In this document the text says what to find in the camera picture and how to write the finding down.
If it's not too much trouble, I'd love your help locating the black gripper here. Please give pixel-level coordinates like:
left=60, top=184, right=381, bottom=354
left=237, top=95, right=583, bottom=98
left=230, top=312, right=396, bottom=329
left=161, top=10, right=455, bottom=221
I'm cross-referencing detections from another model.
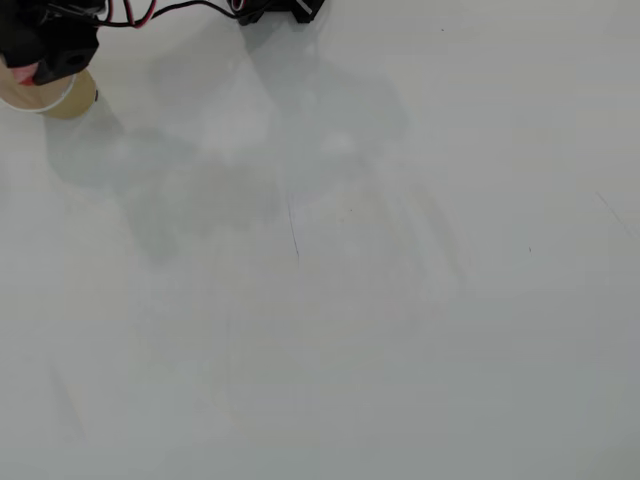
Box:
left=0, top=0, right=109, bottom=86

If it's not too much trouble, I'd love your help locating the beige paper cup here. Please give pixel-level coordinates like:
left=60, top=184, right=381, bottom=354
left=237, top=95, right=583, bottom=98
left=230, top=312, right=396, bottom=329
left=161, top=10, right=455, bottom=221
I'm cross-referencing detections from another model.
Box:
left=0, top=63, right=99, bottom=122

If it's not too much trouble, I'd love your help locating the red foam cube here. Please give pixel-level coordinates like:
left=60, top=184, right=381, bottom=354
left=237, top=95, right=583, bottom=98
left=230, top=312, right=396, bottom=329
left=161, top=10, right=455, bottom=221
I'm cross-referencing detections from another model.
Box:
left=9, top=61, right=41, bottom=87

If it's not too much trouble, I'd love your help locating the red and black servo cable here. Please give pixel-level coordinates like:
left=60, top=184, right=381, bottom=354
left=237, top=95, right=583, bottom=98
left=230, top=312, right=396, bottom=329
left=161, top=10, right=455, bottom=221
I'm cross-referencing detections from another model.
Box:
left=97, top=0, right=241, bottom=30

